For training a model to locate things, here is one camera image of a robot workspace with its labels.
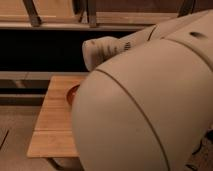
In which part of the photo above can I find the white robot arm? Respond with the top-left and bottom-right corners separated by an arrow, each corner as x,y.
71,9 -> 213,171

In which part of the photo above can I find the red-brown bowl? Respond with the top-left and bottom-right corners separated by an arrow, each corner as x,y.
66,85 -> 79,105

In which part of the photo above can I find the middle metal shelf bracket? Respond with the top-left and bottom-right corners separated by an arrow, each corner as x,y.
86,0 -> 97,28

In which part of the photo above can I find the metal shelf bracket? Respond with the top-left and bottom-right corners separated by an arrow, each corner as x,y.
178,0 -> 196,17
22,0 -> 41,27
86,0 -> 97,28

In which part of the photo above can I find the left metal shelf bracket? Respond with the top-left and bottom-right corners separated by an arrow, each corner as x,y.
22,0 -> 41,27

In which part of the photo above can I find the right metal shelf bracket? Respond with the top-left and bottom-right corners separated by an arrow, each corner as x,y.
178,0 -> 196,17

